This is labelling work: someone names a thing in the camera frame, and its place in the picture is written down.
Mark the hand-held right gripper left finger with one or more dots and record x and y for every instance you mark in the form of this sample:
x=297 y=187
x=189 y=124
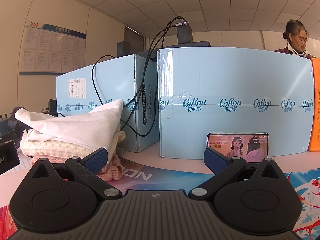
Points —
x=96 y=161

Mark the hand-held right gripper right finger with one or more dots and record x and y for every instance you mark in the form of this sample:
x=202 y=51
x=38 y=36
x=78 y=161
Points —
x=215 y=161

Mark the pink knit cloth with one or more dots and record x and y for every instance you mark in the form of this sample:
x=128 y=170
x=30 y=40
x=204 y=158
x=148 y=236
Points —
x=111 y=171

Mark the dark grey cloth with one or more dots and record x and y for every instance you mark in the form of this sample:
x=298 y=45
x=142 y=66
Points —
x=120 y=152

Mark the smartphone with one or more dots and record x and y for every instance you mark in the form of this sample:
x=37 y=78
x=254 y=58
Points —
x=237 y=147

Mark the white folded cloth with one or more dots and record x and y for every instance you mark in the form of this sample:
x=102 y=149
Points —
x=82 y=127

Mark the cream knit cloth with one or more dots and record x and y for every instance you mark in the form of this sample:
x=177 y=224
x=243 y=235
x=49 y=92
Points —
x=50 y=148

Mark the printed desk mat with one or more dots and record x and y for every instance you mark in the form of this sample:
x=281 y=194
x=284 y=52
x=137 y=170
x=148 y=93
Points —
x=175 y=177

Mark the black power adapter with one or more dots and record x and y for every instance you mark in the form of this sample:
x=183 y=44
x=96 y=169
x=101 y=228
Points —
x=183 y=33
x=53 y=108
x=123 y=48

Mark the small light blue carton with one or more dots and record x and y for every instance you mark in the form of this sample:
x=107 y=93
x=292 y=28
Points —
x=110 y=80

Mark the large light blue carton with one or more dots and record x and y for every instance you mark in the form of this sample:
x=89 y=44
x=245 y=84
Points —
x=232 y=80

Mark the orange carton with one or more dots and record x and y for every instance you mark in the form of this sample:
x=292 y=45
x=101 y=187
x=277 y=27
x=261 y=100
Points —
x=316 y=105

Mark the wall poster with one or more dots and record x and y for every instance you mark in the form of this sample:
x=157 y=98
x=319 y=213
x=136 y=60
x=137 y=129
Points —
x=50 y=50

